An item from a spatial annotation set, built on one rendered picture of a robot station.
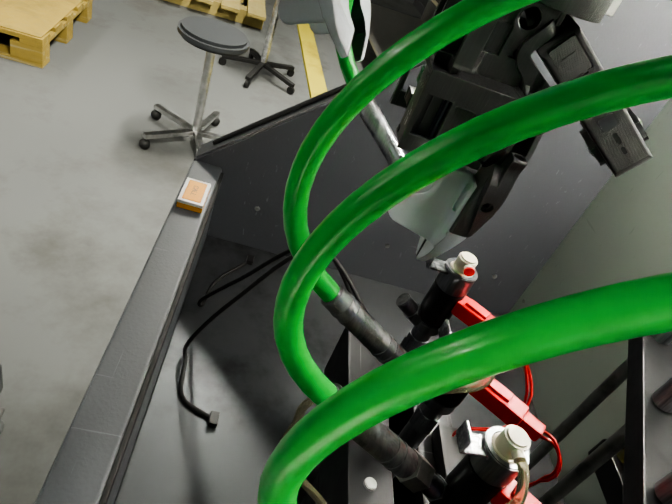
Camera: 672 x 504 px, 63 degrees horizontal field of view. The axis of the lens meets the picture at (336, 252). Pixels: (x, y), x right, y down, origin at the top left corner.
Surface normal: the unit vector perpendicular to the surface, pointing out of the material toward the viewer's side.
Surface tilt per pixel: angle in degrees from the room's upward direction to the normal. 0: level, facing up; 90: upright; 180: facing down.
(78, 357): 0
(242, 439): 0
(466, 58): 90
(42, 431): 0
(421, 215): 93
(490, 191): 88
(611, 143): 92
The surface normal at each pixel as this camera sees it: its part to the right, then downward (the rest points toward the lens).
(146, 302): 0.32, -0.74
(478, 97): -0.02, 0.62
